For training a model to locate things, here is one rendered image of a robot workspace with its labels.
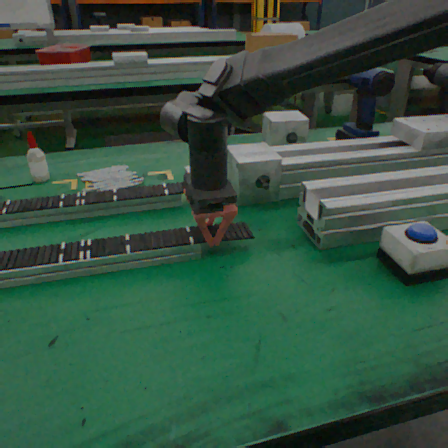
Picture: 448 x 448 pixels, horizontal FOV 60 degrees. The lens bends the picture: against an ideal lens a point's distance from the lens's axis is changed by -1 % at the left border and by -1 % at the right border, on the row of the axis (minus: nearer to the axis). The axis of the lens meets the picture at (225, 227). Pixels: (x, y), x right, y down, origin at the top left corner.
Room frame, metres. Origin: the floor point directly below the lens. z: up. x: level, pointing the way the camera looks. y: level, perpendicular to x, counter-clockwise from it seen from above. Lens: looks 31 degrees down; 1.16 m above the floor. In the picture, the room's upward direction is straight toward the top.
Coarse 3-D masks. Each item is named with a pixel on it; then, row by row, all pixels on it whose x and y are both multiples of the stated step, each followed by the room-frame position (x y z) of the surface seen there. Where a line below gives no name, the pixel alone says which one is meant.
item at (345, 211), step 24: (432, 168) 0.70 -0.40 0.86; (312, 192) 0.62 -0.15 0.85; (336, 192) 0.63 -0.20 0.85; (360, 192) 0.64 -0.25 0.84; (384, 192) 0.60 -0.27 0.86; (408, 192) 0.60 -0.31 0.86; (432, 192) 0.60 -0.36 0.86; (312, 216) 0.59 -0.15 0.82; (336, 216) 0.55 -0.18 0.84; (360, 216) 0.56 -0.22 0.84; (384, 216) 0.57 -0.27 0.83; (408, 216) 0.59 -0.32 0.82; (432, 216) 0.61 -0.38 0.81; (312, 240) 0.57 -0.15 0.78; (336, 240) 0.55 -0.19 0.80; (360, 240) 0.56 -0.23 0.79
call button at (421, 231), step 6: (408, 228) 0.50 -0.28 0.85; (414, 228) 0.50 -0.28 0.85; (420, 228) 0.50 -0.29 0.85; (426, 228) 0.50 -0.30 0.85; (432, 228) 0.50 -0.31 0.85; (414, 234) 0.49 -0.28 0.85; (420, 234) 0.48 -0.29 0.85; (426, 234) 0.48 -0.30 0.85; (432, 234) 0.48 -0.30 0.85; (426, 240) 0.48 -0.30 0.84
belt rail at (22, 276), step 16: (112, 256) 0.49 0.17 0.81; (128, 256) 0.49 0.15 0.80; (144, 256) 0.50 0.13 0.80; (160, 256) 0.51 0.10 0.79; (176, 256) 0.51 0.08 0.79; (192, 256) 0.52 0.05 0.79; (0, 272) 0.45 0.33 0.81; (16, 272) 0.45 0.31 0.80; (32, 272) 0.46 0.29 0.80; (48, 272) 0.47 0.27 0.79; (64, 272) 0.47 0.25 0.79; (80, 272) 0.47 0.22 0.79; (96, 272) 0.48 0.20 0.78
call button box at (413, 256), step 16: (400, 224) 0.53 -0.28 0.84; (384, 240) 0.51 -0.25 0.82; (400, 240) 0.49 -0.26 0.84; (416, 240) 0.48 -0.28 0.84; (432, 240) 0.48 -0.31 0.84; (384, 256) 0.51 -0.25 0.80; (400, 256) 0.47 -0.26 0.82; (416, 256) 0.45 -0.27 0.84; (432, 256) 0.46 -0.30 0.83; (400, 272) 0.47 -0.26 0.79; (416, 272) 0.45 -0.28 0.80; (432, 272) 0.46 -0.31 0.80
